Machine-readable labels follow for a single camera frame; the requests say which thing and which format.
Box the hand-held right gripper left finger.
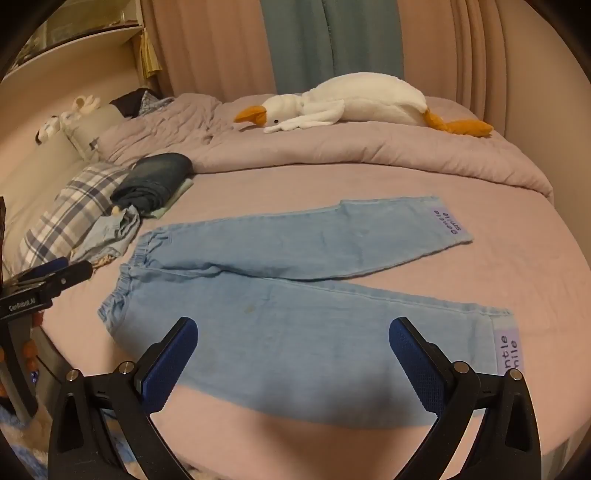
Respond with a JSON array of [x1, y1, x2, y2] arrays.
[[48, 316, 199, 480]]

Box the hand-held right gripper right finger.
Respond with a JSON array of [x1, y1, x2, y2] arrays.
[[389, 316, 542, 480]]

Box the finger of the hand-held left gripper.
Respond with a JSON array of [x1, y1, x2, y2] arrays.
[[41, 260, 93, 296], [9, 257, 70, 285]]

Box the light blue denim pants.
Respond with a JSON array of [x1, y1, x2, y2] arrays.
[[97, 196, 522, 428]]

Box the light blue folded shorts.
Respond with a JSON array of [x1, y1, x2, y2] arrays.
[[69, 205, 141, 259]]

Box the blue plaid pillow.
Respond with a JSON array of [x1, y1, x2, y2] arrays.
[[18, 161, 134, 268]]

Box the beige headboard cushion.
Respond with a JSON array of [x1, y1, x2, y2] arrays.
[[0, 124, 100, 278]]

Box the dark blue folded jeans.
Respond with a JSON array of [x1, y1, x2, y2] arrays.
[[110, 153, 194, 217]]

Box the black garment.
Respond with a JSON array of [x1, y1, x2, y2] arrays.
[[110, 89, 153, 118]]

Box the blue checked shirt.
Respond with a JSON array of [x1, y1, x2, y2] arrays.
[[136, 90, 176, 116]]

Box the pink quilted duvet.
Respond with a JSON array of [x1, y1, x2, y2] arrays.
[[95, 92, 554, 204]]

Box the yellow pleated cloth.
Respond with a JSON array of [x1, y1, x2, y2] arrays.
[[137, 32, 162, 81]]

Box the pink curtain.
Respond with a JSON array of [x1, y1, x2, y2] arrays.
[[141, 0, 278, 100], [397, 0, 555, 139]]

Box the white goose plush toy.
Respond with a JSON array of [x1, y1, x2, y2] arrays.
[[234, 74, 494, 138]]

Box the teal curtain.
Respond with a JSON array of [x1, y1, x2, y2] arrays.
[[259, 0, 407, 93]]

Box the white wall shelf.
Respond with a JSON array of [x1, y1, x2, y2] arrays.
[[0, 0, 148, 93]]

